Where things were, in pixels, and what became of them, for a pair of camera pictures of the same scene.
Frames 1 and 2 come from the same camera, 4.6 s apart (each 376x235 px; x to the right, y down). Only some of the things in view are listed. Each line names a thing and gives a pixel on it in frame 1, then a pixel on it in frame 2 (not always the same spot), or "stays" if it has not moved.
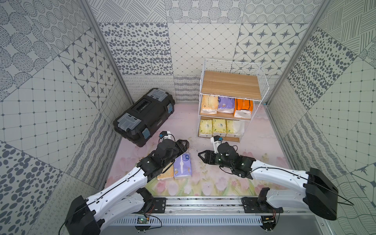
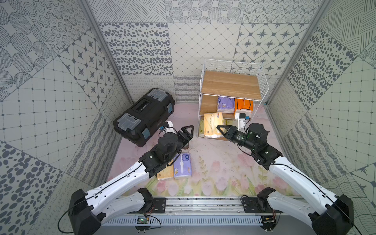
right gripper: x=209 y=155 -> x=230 y=132
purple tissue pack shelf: x=226 y=105 stays
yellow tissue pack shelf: x=209 y=104 -> x=211 y=120
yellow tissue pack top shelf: x=168 y=174 stays
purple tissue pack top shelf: x=182 y=166 stays
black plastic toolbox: x=136 y=124 stays
